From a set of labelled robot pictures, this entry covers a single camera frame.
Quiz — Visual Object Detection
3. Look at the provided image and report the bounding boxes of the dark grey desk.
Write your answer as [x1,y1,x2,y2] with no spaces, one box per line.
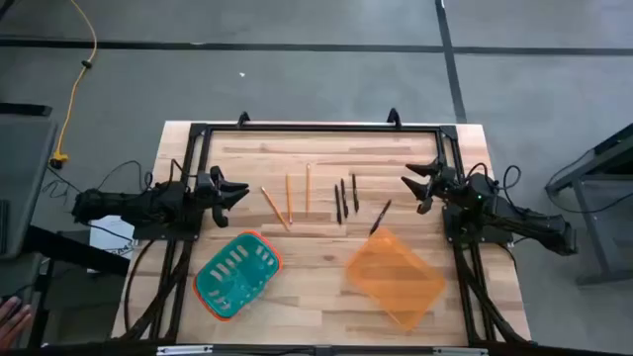
[0,103,59,259]

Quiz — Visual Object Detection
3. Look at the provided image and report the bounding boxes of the black cable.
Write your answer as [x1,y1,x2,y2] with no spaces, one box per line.
[543,147,602,216]
[463,161,523,200]
[42,158,155,200]

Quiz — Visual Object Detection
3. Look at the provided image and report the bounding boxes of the grey metal table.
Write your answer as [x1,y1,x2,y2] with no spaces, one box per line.
[544,122,633,287]

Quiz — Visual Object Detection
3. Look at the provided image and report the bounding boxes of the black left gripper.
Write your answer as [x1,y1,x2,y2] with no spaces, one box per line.
[194,165,251,229]

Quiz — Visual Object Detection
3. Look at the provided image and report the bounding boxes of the green basket with orange rim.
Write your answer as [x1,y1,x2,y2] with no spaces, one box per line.
[192,229,284,322]

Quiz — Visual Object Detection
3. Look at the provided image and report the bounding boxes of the person's hand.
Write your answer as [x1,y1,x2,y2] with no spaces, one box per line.
[0,295,35,350]

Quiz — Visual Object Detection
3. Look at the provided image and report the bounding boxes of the silver metal bracket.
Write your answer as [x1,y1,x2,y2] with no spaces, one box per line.
[156,345,215,356]
[433,346,489,356]

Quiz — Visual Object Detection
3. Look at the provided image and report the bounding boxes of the black metal stand beam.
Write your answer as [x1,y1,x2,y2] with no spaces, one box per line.
[22,224,132,279]

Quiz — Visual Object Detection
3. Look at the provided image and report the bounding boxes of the white paper sheet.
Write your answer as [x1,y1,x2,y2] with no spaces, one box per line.
[89,215,137,261]

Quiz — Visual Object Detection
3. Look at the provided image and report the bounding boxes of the orange translucent plastic bin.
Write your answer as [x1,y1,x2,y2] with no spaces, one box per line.
[344,226,447,331]

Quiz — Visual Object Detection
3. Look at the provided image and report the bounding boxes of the yellow extension cable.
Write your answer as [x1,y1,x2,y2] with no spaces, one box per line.
[48,0,99,170]

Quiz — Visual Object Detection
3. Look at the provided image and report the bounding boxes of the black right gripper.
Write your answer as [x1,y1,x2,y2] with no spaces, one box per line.
[400,158,459,215]

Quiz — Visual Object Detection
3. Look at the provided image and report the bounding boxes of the black aluminium table frame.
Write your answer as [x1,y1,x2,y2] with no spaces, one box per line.
[111,107,533,347]

